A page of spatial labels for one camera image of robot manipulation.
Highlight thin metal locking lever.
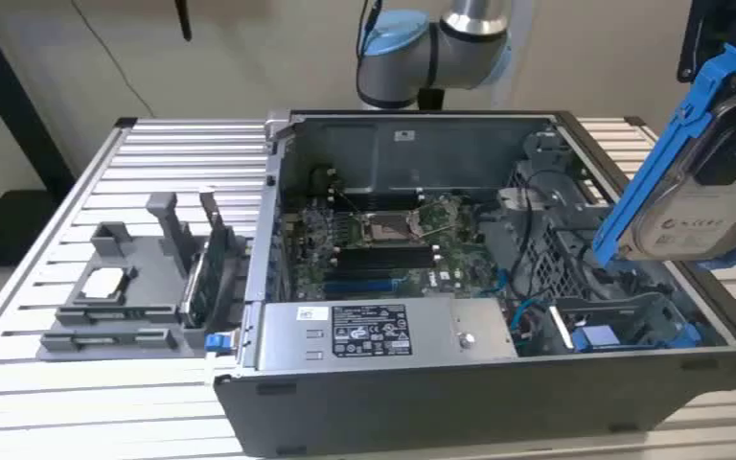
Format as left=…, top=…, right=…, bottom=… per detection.
left=333, top=187, right=366, bottom=216

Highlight CPU socket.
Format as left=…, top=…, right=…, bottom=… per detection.
left=358, top=210, right=420, bottom=243

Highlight green graphics card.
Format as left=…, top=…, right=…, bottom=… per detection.
left=179, top=189, right=241, bottom=332

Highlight silver power supply box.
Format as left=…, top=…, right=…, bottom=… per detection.
left=256, top=300, right=518, bottom=373

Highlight black hanging rod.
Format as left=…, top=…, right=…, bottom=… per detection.
left=173, top=0, right=195, bottom=42

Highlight blue expansion slot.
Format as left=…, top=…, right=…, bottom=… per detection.
left=323, top=282, right=408, bottom=294

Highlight black round cable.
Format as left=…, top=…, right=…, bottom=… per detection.
left=508, top=170, right=575, bottom=299

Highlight green motherboard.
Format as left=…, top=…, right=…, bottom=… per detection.
left=284, top=191, right=510, bottom=303

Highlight grey parts rack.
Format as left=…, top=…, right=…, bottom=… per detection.
left=35, top=191, right=248, bottom=360

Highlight grey metal drive cage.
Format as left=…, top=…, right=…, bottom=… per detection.
left=488, top=157, right=612, bottom=299

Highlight metal socket cover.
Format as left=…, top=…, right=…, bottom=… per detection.
left=410, top=198, right=466, bottom=236

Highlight black RAM slot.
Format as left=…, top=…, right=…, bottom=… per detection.
left=336, top=246, right=446, bottom=260
left=335, top=257, right=446, bottom=269

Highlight black open PC case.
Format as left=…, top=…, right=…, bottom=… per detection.
left=212, top=108, right=736, bottom=457

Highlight blue data wire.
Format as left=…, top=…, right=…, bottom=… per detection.
left=494, top=268, right=538, bottom=337

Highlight silver CPU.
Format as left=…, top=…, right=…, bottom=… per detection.
left=80, top=270, right=131, bottom=301

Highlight hard disk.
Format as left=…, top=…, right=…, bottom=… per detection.
left=591, top=42, right=736, bottom=274

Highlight blue case latch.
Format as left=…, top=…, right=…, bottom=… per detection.
left=203, top=332, right=231, bottom=358

